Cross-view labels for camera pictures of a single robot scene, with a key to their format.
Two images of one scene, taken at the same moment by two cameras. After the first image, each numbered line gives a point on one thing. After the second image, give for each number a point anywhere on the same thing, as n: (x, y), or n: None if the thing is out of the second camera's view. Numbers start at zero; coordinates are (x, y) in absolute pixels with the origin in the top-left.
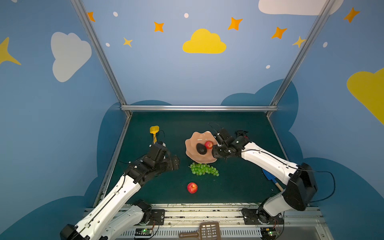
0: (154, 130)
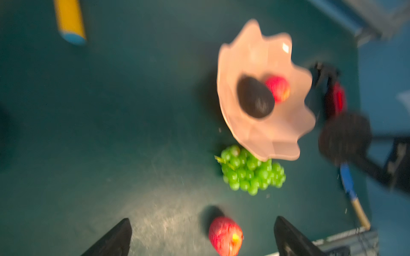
0: (70, 20)
